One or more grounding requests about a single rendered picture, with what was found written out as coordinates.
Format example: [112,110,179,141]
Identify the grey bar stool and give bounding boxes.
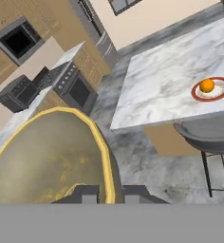
[173,115,224,198]

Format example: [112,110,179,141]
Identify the marble dining counter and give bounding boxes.
[109,12,224,158]

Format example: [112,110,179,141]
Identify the grey stove with oven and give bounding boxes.
[34,61,99,117]

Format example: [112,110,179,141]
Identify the white plate with red rim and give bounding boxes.
[191,76,224,103]

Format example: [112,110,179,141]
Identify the grey fridge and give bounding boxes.
[68,0,120,71]

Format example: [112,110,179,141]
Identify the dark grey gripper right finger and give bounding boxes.
[121,184,171,205]

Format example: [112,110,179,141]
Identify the black microwave oven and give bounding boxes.
[0,74,40,114]

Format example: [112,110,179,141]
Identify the tan wall cupboards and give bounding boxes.
[0,0,62,95]

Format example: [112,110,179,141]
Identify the grey bowl with yellow rim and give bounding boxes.
[0,106,125,205]

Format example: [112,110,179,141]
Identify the orange round food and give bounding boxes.
[198,78,216,94]

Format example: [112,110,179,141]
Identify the dark framed window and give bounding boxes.
[107,0,144,17]

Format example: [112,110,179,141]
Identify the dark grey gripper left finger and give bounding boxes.
[51,184,101,205]

